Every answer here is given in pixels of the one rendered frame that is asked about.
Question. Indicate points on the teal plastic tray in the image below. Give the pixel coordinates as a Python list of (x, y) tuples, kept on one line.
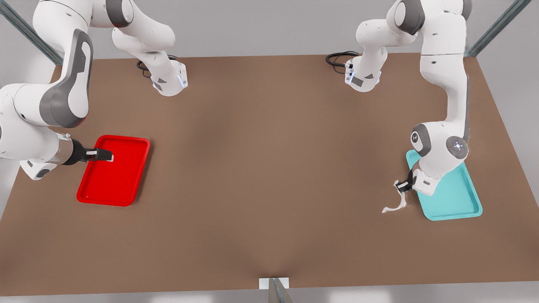
[(452, 198)]

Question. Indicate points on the red plastic tray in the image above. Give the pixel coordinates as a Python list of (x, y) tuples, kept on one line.
[(116, 176)]

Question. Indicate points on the silver frame post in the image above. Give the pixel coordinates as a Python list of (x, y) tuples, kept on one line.
[(29, 29), (276, 291), (497, 27)]

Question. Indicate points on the white drainage pipe clamp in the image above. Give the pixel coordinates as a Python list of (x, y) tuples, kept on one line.
[(398, 202)]

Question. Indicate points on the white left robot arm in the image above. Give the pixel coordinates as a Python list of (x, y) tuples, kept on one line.
[(444, 84)]

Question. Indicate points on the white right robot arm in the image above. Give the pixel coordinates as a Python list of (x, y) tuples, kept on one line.
[(63, 97)]

